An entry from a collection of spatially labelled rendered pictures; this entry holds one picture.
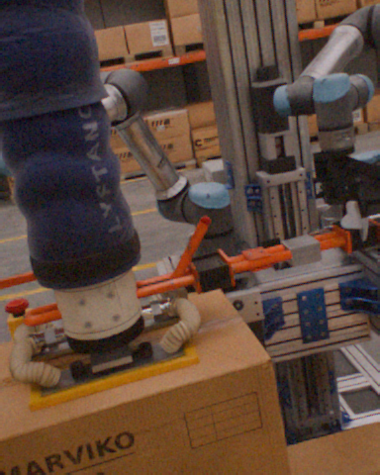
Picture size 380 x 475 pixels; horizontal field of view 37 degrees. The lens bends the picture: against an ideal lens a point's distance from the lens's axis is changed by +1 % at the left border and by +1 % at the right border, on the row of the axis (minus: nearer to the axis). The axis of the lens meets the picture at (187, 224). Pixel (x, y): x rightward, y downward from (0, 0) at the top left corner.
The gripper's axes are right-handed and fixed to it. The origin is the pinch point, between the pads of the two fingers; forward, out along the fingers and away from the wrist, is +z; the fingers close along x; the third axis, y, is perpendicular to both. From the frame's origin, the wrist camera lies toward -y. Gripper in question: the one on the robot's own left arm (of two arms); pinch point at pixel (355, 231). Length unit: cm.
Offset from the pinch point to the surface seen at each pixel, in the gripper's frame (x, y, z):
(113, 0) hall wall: -832, -51, -135
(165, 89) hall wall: -828, -104, 10
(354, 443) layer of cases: -11, 2, 66
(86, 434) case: 20, 68, 18
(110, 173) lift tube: 7, 52, -27
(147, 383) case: 16, 54, 13
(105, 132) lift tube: 6, 51, -35
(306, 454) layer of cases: -12, 16, 66
